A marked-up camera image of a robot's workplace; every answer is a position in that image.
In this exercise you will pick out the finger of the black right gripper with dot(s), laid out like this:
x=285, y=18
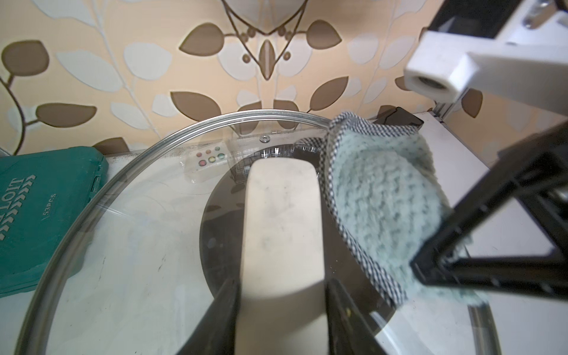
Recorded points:
x=528, y=276
x=532, y=172

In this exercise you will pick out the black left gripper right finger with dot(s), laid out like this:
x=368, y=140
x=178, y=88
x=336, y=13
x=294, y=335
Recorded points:
x=348, y=333

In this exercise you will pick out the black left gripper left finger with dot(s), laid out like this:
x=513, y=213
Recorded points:
x=215, y=333

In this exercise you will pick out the green waffle cloth checkered trim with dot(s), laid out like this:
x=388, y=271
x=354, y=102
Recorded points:
x=380, y=186

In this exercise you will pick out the glass pot lid cream handle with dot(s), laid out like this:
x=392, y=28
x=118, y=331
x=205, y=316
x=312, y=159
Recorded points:
x=128, y=279

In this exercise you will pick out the cream frying pan dark interior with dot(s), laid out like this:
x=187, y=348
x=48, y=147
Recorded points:
x=221, y=234

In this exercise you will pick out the green plastic tool case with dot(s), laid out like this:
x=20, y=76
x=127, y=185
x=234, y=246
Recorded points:
x=42, y=194

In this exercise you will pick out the aluminium frame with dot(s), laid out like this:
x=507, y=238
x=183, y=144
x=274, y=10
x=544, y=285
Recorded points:
x=442, y=110

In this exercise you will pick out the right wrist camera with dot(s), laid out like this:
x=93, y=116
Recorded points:
x=513, y=49

